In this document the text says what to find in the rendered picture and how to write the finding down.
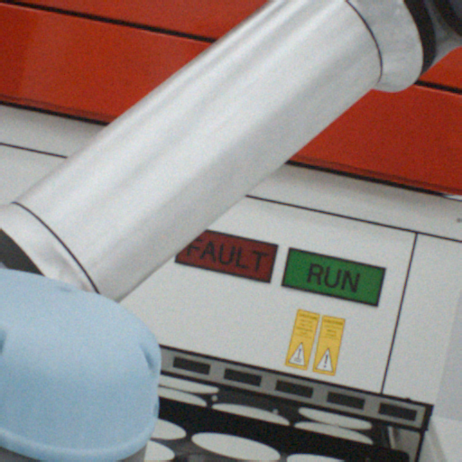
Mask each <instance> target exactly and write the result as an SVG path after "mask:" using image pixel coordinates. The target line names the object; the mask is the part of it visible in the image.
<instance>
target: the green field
mask: <svg viewBox="0 0 462 462"><path fill-rule="evenodd" d="M382 272H383V270H378V269H375V268H370V267H365V266H361V265H356V264H352V263H343V262H340V261H335V260H331V259H326V257H321V256H317V255H313V254H304V253H300V252H296V251H291V254H290V260H289V264H288V268H287V273H286V278H285V282H284V283H285V284H289V285H294V286H299V287H302V288H307V289H311V290H316V291H324V292H327V293H333V295H337V296H341V297H346V298H349V299H355V300H362V301H366V302H372V303H376V299H377V294H378V290H379V286H380V281H381V277H382Z"/></svg>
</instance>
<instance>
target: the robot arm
mask: <svg viewBox="0 0 462 462"><path fill-rule="evenodd" d="M460 46H462V0H270V1H268V2H267V3H266V4H265V5H263V6H261V7H259V8H258V9H257V10H256V11H254V12H253V13H252V14H250V15H249V16H248V17H246V18H245V19H244V20H243V21H242V22H240V23H238V24H237V25H236V27H235V28H233V29H232V30H231V31H230V32H228V33H227V34H225V35H224V36H223V37H222V38H219V39H218V40H217V41H216V42H214V43H213V44H211V45H210V46H209V47H208V48H206V50H205V51H203V52H201V53H200V54H199V55H198V56H197V57H196V58H195V59H193V60H192V61H190V62H189V63H188V64H187V65H185V66H183V67H182V68H180V69H179V70H178V72H176V73H175V74H174V75H173V76H171V77H170V78H169V79H167V80H166V81H164V82H162V83H161V85H160V86H158V87H157V88H155V89H154V90H153V91H152V93H150V94H149V95H148V96H145V97H144V98H143V99H141V100H140V101H139V102H138V103H136V104H135V105H134V106H132V107H131V108H130V109H127V111H126V112H125V113H123V114H122V115H121V116H119V117H118V118H117V119H116V120H115V121H114V122H113V123H111V124H110V125H108V126H106V127H105V129H104V130H103V131H101V132H100V133H99V134H97V135H96V136H95V137H93V138H92V139H91V140H88V141H87V142H86V143H84V144H83V145H82V147H81V148H79V149H78V150H77V151H75V152H74V153H73V154H72V155H71V156H69V157H67V158H66V159H65V160H64V161H62V162H61V163H60V165H58V166H57V167H56V168H54V169H53V170H52V171H50V172H49V173H47V174H46V175H44V176H43V177H42V178H40V179H39V180H38V181H36V183H35V184H34V185H32V186H31V187H30V188H29V189H28V190H26V191H25V192H23V193H22V194H21V195H19V196H18V197H17V198H16V199H14V200H13V202H12V203H10V204H8V205H3V206H2V205H0V462H144V459H145V454H146V449H147V446H148V440H149V439H150V437H151V436H152V434H153V431H154V429H155V425H156V421H157V417H158V409H159V403H158V395H157V388H158V382H159V376H160V369H161V353H160V348H159V345H158V342H157V340H156V338H155V336H154V334H153V333H152V330H151V329H150V328H148V327H147V325H146V324H145V323H144V322H143V321H142V320H141V319H139V318H138V317H137V316H136V315H134V313H133V312H132V311H130V310H128V309H126V308H125V307H123V306H121V305H120V304H119V303H120V302H121V301H122V300H124V299H125V298H126V297H127V296H128V295H129V293H131V292H133V291H134V290H135V289H136V288H138V287H139V286H140V285H141V284H142V283H143V282H145V281H146V280H147V279H148V278H150V277H152V275H153V274H154V273H155V272H157V271H158V270H159V269H160V268H161V267H162V266H164V265H165V264H166V263H167V262H169V261H170V260H171V259H172V258H173V256H174V255H176V254H177V253H178V252H179V251H180V250H182V249H183V248H184V247H185V246H186V245H189V244H190V243H191V242H192V241H193V239H195V238H196V237H197V236H198V235H199V234H201V233H202V232H203V231H204V230H206V229H207V228H209V227H210V226H211V225H212V224H213V223H215V221H216V220H217V219H218V218H219V217H221V216H223V215H224V214H225V213H226V212H227V211H228V210H229V209H230V208H231V207H233V206H234V205H235V203H236V202H237V201H238V200H241V199H242V198H243V197H244V196H246V195H247V194H248V193H249V192H250V191H251V190H253V189H254V187H255V186H256V185H258V184H260V183H261V182H262V181H263V180H264V179H266V178H267V177H268V176H269V175H270V174H272V173H273V172H274V171H276V169H277V168H279V167H280V166H281V165H282V164H283V163H284V162H286V161H287V160H288V159H289V158H290V157H292V155H294V154H295V153H296V152H298V151H299V149H300V148H301V147H302V146H304V145H305V144H306V143H307V142H308V141H310V140H311V139H313V138H314V137H315V136H317V135H318V134H319V133H320V132H321V130H323V129H324V128H325V127H326V126H327V125H329V124H330V123H331V122H332V121H334V120H335V119H337V118H338V117H339V116H340V115H342V114H343V113H344V112H345V111H346V110H347V109H348V108H349V107H350V106H351V105H352V104H353V103H355V102H356V101H357V100H358V99H359V98H360V97H362V96H363V95H364V94H365V93H367V92H368V91H369V90H370V89H376V90H382V91H388V92H394V91H400V90H404V89H406V88H407V87H409V86H410V85H412V84H413V83H414V82H415V81H416V80H418V79H419V78H420V77H421V76H422V74H423V73H425V72H426V71H427V70H428V69H429V68H430V67H432V66H434V65H435V64H436V63H437V62H438V61H440V60H441V59H442V58H443V57H444V56H446V55H447V54H448V53H449V52H450V51H452V50H454V49H455V48H457V47H460Z"/></svg>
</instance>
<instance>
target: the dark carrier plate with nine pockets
mask: <svg viewBox="0 0 462 462"><path fill-rule="evenodd" d="M157 420H164V421H167V422H169V423H171V424H173V425H176V426H178V427H179V428H181V429H182V430H185V432H186V435H185V436H184V437H180V438H174V439H165V438H155V437H150V439H149V440H151V441H154V443H156V444H159V445H162V446H164V447H166V448H168V449H169V450H171V451H172V452H173V454H174V457H173V458H171V459H169V460H164V461H144V462H288V457H289V456H293V455H312V456H319V457H329V458H333V459H336V460H340V461H343V462H358V461H354V460H350V459H345V458H342V457H334V456H330V455H327V454H321V453H318V452H314V451H309V450H306V449H301V448H294V447H290V446H285V445H282V444H277V443H273V442H269V441H265V440H261V439H253V437H249V436H245V435H240V434H236V433H232V432H228V431H224V430H216V429H212V428H209V427H204V426H199V425H196V424H191V423H187V422H184V421H178V420H172V419H168V418H163V417H159V415H158V417H157ZM199 433H216V434H225V435H230V436H236V438H240V439H247V440H251V441H253V442H256V443H259V444H263V445H265V446H267V447H269V448H272V449H273V450H275V451H276V452H277V453H278V454H279V455H280V457H279V458H278V459H276V460H270V461H261V460H251V459H244V458H239V457H230V456H227V455H224V454H219V453H217V452H214V451H211V450H209V449H206V448H203V447H201V446H199V445H197V444H196V443H194V442H193V440H192V437H193V436H194V435H196V434H199Z"/></svg>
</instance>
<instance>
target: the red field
mask: <svg viewBox="0 0 462 462"><path fill-rule="evenodd" d="M273 250H275V247H273V246H269V245H261V244H256V243H252V242H247V241H243V239H238V238H233V237H229V236H221V235H217V234H212V233H208V232H202V233H201V234H199V235H198V236H197V237H196V238H195V239H193V241H192V242H191V243H190V244H189V245H186V246H185V247H184V248H183V249H182V250H180V252H179V258H178V261H181V262H185V263H194V264H198V265H202V266H207V267H211V268H216V269H219V270H225V271H230V272H233V273H241V274H242V275H246V276H250V277H254V278H259V279H264V280H268V277H269V271H270V267H271V263H272V258H273Z"/></svg>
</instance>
